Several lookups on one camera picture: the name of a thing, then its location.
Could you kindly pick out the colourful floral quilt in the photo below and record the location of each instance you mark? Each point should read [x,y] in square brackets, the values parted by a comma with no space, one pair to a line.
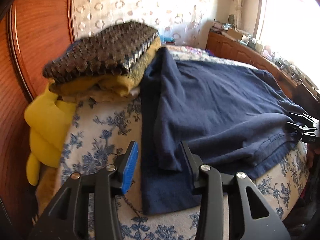
[188,53]

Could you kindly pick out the dark patterned folded cloth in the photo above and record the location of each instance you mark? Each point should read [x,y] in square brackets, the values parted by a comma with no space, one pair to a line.
[114,50]

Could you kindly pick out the person's right hand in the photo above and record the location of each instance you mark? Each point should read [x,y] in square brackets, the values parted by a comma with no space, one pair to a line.
[312,151]

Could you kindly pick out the yellow pillow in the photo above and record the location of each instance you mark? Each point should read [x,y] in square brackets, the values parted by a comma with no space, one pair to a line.
[49,119]

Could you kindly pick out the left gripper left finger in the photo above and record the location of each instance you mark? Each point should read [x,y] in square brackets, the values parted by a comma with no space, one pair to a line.
[66,216]

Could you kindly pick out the sheer circle-patterned curtain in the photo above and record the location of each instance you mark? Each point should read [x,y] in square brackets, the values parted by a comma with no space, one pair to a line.
[185,21]

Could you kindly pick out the blue floral bed sheet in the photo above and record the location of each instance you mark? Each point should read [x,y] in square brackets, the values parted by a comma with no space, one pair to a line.
[102,131]

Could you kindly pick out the navy blue printed t-shirt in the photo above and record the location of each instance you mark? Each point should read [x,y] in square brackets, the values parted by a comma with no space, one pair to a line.
[233,117]

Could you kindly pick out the wooden side cabinet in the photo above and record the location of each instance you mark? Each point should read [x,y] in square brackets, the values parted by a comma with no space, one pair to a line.
[225,48]

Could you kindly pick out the cardboard box on cabinet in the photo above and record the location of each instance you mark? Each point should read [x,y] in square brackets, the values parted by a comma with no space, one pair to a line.
[234,34]

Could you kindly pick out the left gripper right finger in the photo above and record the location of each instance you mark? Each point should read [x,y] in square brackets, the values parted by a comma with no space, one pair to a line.
[250,215]

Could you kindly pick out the mustard folded cloth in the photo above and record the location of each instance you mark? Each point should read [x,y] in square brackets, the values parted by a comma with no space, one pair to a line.
[109,87]

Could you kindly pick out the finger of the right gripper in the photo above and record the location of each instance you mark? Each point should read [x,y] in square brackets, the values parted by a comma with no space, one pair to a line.
[304,130]
[300,117]

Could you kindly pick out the blue item by curtain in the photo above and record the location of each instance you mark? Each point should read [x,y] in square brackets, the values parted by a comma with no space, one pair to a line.
[167,40]

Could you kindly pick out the wooden headboard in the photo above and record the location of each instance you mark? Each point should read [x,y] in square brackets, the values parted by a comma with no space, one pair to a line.
[33,32]

